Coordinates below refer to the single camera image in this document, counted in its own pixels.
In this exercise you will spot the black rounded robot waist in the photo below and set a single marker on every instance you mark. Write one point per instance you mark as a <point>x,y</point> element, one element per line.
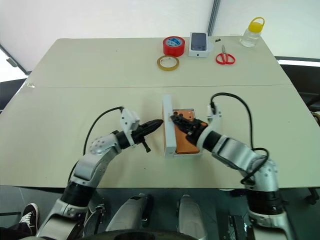
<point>137,235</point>

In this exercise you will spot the clear yellowish tape roll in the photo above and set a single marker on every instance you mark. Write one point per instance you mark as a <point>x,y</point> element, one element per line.
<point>160,64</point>

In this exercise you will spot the grey rounded left leg shell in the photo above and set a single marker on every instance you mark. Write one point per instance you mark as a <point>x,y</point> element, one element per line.
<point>127,215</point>

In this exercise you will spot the white phone box base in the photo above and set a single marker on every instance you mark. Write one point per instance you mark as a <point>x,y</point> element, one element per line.
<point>187,155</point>

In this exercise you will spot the black white sneaker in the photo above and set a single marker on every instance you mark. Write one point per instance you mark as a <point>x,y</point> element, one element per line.
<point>29,215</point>

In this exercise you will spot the clear tape scrap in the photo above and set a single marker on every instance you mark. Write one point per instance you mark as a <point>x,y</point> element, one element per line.
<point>30,84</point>

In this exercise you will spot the black metal foot bracket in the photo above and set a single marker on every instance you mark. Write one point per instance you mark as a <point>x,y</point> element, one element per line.
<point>96,217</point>
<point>240,227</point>

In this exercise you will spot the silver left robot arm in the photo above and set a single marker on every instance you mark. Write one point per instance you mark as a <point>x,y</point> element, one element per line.
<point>92,165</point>

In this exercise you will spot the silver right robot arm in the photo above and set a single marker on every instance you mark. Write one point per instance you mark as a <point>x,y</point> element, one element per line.
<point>237,152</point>

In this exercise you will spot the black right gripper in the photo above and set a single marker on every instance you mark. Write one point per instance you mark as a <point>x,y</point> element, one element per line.
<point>197,130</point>

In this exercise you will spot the white box lid brown inside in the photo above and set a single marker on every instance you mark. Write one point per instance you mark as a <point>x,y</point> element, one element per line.
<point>168,130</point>

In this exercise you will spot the grey rounded right leg shell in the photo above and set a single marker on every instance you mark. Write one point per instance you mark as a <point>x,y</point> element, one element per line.
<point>191,217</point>

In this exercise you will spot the small black clip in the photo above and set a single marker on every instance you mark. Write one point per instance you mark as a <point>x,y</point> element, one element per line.
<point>217,40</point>

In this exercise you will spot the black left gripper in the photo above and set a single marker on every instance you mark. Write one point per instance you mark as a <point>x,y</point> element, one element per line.
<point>138,135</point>

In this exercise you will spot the grey rounded leg shell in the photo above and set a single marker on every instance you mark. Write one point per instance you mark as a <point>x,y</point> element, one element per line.
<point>127,215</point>
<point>191,217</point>

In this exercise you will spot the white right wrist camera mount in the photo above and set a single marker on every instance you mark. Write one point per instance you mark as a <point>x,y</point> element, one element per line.
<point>215,120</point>

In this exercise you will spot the clear jar yellow lid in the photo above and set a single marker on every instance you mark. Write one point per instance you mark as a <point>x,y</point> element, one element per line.
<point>250,35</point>

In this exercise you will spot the red tape roll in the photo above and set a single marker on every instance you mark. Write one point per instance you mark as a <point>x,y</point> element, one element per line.
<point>173,47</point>

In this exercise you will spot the grey window latch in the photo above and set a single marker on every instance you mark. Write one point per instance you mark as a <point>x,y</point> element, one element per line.
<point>11,62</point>

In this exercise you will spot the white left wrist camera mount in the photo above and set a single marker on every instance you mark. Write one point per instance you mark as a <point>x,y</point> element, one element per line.
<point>127,120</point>

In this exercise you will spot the orange smartphone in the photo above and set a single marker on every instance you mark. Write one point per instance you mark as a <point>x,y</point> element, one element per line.
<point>182,145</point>

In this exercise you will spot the dark trouser leg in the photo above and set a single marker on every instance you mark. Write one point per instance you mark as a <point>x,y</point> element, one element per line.
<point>12,232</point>

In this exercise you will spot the closed white phone box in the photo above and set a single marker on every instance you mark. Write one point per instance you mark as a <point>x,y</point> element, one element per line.
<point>198,43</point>

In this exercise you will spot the grey window frame post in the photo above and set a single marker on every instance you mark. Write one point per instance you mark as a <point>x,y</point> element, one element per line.
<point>214,17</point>

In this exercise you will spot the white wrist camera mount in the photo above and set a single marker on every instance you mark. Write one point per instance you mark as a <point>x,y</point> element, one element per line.
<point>127,120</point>
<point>215,120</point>

